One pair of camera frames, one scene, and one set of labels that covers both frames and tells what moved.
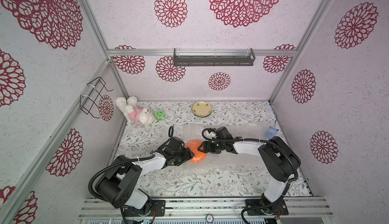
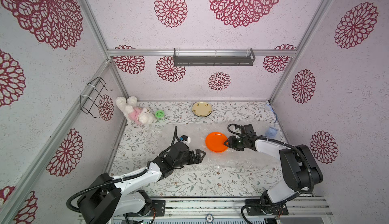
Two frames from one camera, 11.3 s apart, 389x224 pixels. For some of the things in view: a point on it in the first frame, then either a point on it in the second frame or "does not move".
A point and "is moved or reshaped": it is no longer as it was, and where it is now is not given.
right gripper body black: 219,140 → 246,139
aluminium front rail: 310,208 does not move
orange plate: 193,145 is moved or reshaped
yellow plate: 201,109 does not move
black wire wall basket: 94,88 does not move
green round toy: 159,114 does not move
